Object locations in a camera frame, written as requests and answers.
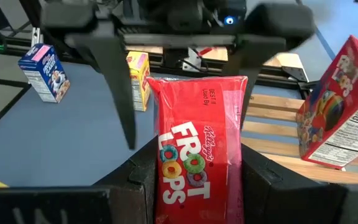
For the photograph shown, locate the blue Frosted Flakes cereal box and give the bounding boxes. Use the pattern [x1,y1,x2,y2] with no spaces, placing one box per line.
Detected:
[17,42,71,104]

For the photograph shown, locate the wooden slatted shelf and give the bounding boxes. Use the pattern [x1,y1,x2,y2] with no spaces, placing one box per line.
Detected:
[241,93,358,185]

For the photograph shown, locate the silver frame bracket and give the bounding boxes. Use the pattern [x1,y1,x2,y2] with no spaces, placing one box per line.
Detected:
[30,26,45,48]

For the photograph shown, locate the silver frame corner plate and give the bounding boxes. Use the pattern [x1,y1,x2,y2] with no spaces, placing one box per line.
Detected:
[275,52,310,84]

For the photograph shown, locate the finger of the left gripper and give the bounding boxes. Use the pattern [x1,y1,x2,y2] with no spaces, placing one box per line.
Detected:
[41,2,137,151]
[224,2,316,125]

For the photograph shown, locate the blue-grey table mat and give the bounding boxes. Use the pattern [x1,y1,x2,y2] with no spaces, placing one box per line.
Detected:
[0,58,358,187]

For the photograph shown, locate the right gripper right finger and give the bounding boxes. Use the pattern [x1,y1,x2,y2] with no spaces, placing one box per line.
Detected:
[242,143,358,224]

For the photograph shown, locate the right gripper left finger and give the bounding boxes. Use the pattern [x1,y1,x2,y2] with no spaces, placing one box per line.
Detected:
[0,136,160,224]

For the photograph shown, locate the red Froot Loops cereal box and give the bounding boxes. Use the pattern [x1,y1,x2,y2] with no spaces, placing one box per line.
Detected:
[147,75,249,224]
[295,34,358,170]

